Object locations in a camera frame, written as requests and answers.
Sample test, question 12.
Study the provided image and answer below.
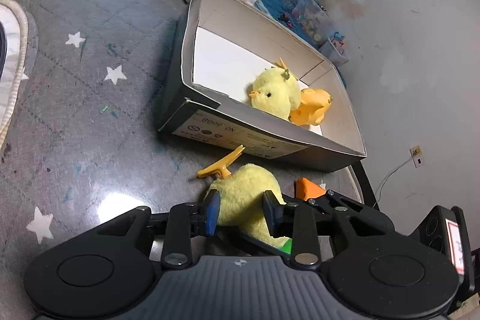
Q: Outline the green toy piece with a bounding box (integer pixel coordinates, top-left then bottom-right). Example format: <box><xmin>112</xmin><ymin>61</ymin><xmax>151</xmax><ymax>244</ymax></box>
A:
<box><xmin>280</xmin><ymin>239</ymin><xmax>292</xmax><ymax>254</ymax></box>

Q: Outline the orange toy block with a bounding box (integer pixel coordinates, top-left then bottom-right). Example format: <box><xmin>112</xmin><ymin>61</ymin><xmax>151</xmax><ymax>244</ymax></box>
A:
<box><xmin>294</xmin><ymin>177</ymin><xmax>326</xmax><ymax>201</ymax></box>

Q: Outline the yellow plush chick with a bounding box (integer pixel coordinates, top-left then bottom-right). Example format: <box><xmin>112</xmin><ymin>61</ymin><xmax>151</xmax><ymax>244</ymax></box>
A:
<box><xmin>249</xmin><ymin>58</ymin><xmax>300</xmax><ymax>121</ymax></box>
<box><xmin>197</xmin><ymin>145</ymin><xmax>289</xmax><ymax>249</ymax></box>

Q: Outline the orange plush duck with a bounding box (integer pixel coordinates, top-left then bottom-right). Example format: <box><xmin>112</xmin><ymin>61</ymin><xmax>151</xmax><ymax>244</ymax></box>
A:
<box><xmin>289</xmin><ymin>88</ymin><xmax>334</xmax><ymax>126</ymax></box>

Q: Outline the cardboard shoe box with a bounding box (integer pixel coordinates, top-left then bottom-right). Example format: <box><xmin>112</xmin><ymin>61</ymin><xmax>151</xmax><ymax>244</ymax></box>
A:
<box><xmin>160</xmin><ymin>0</ymin><xmax>367</xmax><ymax>172</ymax></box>

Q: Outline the small clear toy box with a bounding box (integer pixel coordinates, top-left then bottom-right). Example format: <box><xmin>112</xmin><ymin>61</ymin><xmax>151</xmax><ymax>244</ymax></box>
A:
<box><xmin>320</xmin><ymin>34</ymin><xmax>350</xmax><ymax>67</ymax></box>

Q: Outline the clear plastic toy bin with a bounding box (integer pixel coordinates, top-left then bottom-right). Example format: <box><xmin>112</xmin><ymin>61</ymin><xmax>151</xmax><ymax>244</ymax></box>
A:
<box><xmin>291</xmin><ymin>0</ymin><xmax>336</xmax><ymax>48</ymax></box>

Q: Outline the wall socket with cable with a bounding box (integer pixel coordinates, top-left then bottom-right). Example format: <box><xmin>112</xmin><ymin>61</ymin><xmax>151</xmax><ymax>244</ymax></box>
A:
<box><xmin>373</xmin><ymin>145</ymin><xmax>423</xmax><ymax>208</ymax></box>

